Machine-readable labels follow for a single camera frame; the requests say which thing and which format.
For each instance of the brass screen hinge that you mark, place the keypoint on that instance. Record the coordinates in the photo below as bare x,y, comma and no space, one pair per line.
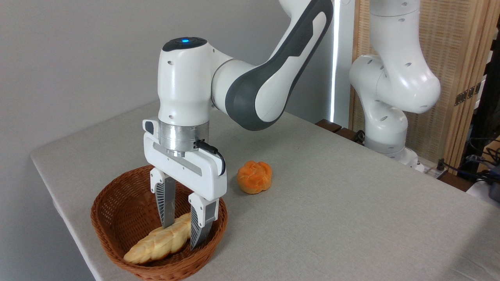
466,94

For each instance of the round orange bread bun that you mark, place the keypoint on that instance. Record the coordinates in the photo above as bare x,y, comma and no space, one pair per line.
254,177

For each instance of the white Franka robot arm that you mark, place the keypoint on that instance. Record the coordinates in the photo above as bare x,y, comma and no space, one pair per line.
187,86

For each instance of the dark brown wooden block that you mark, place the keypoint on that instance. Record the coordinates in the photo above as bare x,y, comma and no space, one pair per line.
328,125
347,134

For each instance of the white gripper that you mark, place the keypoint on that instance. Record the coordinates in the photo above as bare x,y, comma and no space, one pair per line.
203,175

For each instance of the black equipment stand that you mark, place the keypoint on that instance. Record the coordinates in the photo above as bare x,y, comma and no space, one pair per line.
488,109

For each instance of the long braided bread loaf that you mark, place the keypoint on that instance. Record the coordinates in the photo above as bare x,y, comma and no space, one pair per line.
156,246

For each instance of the grey tablecloth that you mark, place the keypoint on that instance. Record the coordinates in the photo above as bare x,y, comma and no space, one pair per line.
332,203

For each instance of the brown wicker basket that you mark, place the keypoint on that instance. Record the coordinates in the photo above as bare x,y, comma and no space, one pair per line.
121,210

